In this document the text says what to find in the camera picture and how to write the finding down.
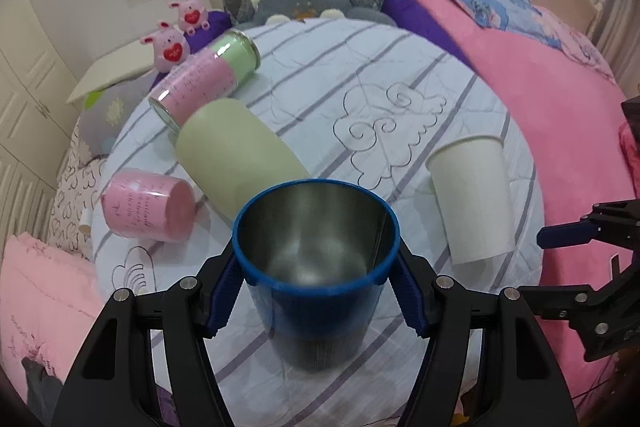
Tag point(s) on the grey flower cushion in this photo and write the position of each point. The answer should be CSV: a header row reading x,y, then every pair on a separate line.
x,y
107,112

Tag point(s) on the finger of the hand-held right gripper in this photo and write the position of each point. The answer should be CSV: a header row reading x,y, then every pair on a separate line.
x,y
612,307
567,234

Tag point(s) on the blue steel cup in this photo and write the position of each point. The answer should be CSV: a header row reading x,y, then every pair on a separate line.
x,y
315,307

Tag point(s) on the striped quilted blanket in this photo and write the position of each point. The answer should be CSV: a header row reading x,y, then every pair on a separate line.
x,y
350,82

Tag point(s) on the white board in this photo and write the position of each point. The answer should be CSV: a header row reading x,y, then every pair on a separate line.
x,y
112,69

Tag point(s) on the pink pig plush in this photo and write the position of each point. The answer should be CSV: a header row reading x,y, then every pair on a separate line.
x,y
192,14
167,47

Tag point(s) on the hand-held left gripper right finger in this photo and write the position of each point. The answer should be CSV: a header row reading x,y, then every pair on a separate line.
x,y
411,302

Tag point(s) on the white paper cup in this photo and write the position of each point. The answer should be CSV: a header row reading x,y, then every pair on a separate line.
x,y
472,202

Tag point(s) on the heart pattern cloth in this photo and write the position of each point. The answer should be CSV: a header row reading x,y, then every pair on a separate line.
x,y
75,197

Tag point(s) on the pale green cup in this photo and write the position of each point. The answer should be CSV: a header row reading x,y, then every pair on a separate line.
x,y
235,152

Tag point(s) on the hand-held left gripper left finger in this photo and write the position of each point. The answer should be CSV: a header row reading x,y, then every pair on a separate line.
x,y
223,302

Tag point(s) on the pink cup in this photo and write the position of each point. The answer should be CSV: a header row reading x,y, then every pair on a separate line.
x,y
140,204

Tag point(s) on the pink and green can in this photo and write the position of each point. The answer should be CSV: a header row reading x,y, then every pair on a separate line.
x,y
200,82

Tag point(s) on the pale pink fleece blanket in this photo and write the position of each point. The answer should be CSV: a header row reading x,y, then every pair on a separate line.
x,y
45,297

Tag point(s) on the purple cloth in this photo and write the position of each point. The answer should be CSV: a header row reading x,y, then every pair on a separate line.
x,y
425,27

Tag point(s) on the white wardrobe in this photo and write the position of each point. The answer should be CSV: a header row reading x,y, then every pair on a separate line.
x,y
25,97

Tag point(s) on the blue floral pillow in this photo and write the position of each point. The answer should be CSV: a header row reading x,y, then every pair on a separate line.
x,y
505,7

